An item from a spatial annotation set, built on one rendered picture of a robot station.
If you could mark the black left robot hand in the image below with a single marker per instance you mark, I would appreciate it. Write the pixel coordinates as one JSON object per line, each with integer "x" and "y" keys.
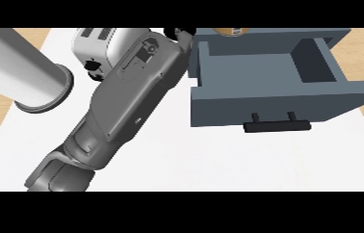
{"x": 182, "y": 31}

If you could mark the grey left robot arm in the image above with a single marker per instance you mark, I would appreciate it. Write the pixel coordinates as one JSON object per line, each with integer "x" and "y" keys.
{"x": 127, "y": 95}

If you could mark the orange-brown can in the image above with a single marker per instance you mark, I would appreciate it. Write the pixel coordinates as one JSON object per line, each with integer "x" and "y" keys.
{"x": 229, "y": 31}

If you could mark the blue-grey open drawer box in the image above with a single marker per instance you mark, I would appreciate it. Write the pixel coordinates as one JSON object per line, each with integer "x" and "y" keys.
{"x": 250, "y": 70}

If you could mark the blue-grey drawer front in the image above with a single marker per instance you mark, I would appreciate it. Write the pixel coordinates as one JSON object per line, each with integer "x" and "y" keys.
{"x": 274, "y": 105}

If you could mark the white toaster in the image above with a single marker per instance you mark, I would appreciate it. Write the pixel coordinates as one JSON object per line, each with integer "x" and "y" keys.
{"x": 94, "y": 46}

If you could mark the blue-grey cabinet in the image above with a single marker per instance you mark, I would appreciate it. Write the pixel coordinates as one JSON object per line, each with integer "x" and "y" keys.
{"x": 274, "y": 38}

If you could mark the white cylinder with grey rim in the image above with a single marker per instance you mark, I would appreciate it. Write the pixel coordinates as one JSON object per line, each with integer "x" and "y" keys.
{"x": 25, "y": 73}

